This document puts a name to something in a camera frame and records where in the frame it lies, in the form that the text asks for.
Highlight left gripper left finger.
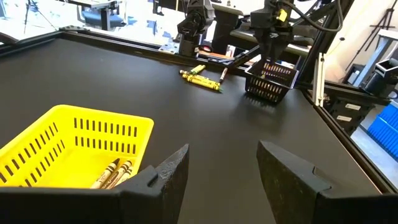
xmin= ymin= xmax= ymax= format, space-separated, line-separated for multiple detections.
xmin=115 ymin=143 xmax=190 ymax=224

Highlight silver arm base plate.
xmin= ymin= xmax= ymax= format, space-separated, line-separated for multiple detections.
xmin=158 ymin=42 xmax=181 ymax=55

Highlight black square tube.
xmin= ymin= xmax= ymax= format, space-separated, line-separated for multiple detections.
xmin=362 ymin=57 xmax=398 ymax=99

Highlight black power supply box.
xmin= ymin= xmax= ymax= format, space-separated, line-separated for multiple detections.
xmin=325 ymin=95 xmax=391 ymax=136

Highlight silver aluminium profile post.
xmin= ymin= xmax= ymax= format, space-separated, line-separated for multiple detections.
xmin=312 ymin=52 xmax=326 ymax=108

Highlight black plastic basket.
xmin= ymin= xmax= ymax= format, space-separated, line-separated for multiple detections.
xmin=244 ymin=60 xmax=300 ymax=105

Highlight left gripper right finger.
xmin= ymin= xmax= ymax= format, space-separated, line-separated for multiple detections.
xmin=256 ymin=139 xmax=331 ymax=224

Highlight yellow plastic basket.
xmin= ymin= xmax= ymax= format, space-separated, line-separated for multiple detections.
xmin=0 ymin=104 xmax=155 ymax=189

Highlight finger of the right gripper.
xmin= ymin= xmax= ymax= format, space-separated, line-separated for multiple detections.
xmin=255 ymin=30 xmax=293 ymax=65

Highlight blue plastic bin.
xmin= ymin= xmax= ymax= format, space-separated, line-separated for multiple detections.
xmin=366 ymin=104 xmax=398 ymax=162

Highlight blue office chair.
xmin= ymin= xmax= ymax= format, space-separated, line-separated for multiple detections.
xmin=81 ymin=0 xmax=125 ymax=32

